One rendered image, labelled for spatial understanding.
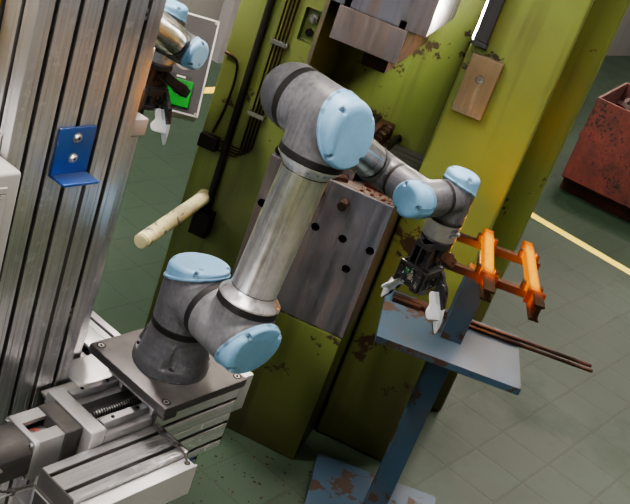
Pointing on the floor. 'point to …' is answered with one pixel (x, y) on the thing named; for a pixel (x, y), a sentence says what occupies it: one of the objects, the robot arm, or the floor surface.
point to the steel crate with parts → (615, 156)
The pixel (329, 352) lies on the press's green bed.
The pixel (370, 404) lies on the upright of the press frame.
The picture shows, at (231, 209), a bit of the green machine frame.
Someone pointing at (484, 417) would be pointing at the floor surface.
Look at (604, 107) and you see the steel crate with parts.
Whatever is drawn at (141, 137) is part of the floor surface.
